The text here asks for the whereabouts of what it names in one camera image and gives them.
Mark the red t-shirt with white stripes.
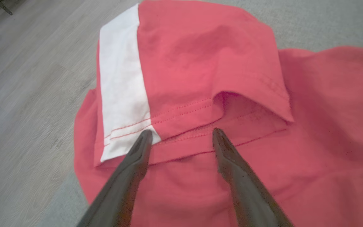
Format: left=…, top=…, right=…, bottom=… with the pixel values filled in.
left=74, top=0, right=363, bottom=227

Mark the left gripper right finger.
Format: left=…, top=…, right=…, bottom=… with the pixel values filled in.
left=212, top=128, right=294, bottom=227

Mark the grey fabric sofa seat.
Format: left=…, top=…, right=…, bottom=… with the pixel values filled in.
left=38, top=0, right=363, bottom=227

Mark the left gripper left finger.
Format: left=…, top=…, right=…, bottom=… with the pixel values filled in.
left=78, top=130, right=153, bottom=227

